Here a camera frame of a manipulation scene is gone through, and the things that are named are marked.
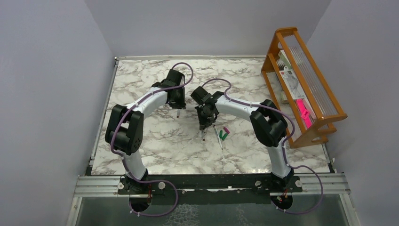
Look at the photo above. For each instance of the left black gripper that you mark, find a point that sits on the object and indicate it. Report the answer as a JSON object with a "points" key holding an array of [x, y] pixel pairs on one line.
{"points": [[177, 105]]}

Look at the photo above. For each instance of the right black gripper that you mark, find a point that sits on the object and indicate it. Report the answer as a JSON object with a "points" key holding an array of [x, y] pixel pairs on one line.
{"points": [[205, 125]]}

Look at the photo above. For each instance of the silver pen red tip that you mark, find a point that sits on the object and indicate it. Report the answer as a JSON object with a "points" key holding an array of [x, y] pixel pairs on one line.
{"points": [[203, 135]]}

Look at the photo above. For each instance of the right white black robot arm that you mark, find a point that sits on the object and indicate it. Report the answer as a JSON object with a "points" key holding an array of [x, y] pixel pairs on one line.
{"points": [[268, 123]]}

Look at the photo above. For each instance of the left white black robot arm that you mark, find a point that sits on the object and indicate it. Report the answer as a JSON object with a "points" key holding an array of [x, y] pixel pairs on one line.
{"points": [[125, 128]]}

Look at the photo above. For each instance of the silver pen green tip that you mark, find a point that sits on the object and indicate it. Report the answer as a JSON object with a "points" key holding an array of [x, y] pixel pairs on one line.
{"points": [[218, 136]]}

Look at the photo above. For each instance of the white package in rack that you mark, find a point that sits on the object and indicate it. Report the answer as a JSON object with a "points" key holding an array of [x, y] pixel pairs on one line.
{"points": [[289, 77]]}

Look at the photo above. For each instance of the pink item in rack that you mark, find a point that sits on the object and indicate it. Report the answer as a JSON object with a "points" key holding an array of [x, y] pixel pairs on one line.
{"points": [[305, 114]]}

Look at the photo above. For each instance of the orange wooden rack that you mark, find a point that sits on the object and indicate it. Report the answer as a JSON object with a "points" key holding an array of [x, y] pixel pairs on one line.
{"points": [[320, 101]]}

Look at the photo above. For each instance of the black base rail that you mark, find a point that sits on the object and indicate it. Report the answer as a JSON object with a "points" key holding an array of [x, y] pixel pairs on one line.
{"points": [[204, 189]]}

